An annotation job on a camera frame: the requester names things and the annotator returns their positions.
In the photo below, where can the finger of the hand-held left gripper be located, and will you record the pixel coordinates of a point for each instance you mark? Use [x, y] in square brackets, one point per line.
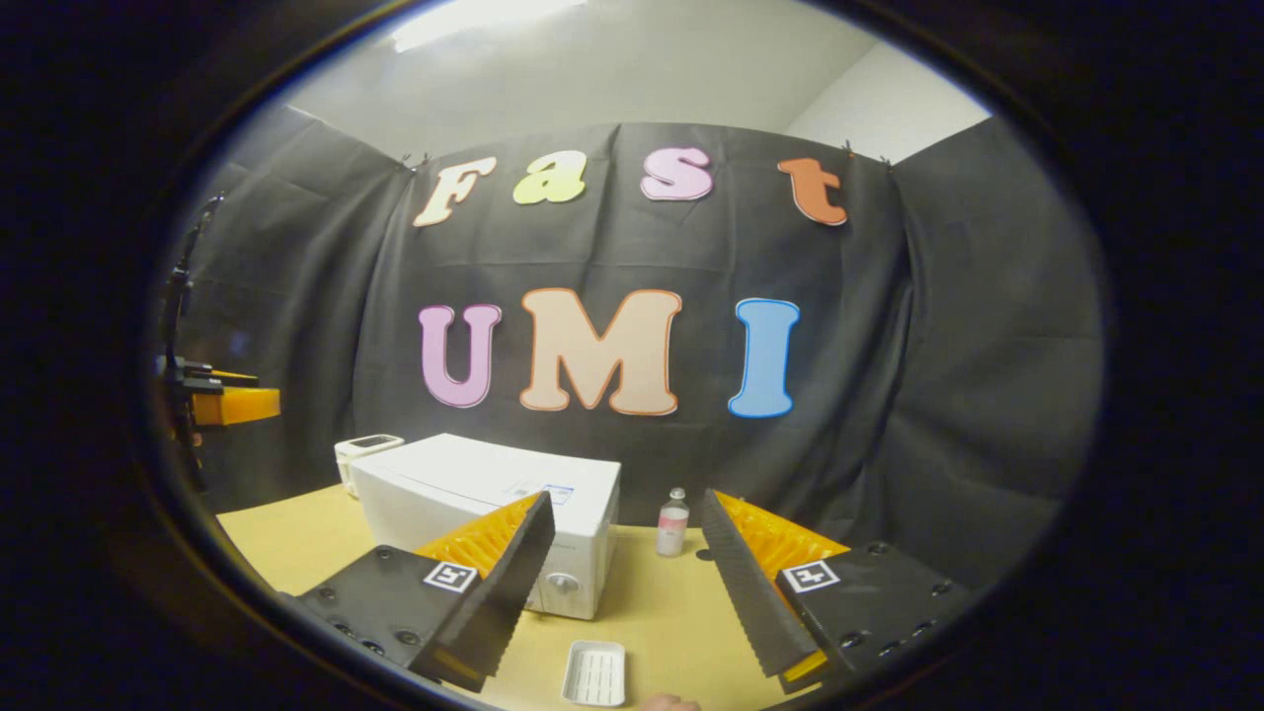
[222, 377]
[242, 405]

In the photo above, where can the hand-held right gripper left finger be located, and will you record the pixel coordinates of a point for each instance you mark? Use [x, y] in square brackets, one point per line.
[513, 583]

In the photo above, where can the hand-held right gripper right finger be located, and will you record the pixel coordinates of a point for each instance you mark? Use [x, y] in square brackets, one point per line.
[750, 592]

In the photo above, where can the white microwave oven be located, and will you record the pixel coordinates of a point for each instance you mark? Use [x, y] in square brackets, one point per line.
[464, 484]

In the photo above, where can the small clear bottle pink liquid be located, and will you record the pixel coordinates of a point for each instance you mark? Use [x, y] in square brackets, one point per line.
[672, 528]

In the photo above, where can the white rectangular tray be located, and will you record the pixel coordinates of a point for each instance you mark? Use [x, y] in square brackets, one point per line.
[594, 673]

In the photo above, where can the white toaster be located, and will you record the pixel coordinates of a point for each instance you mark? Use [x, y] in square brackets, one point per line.
[360, 449]

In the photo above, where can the black backdrop cloth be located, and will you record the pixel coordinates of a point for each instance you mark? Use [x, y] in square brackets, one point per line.
[938, 346]

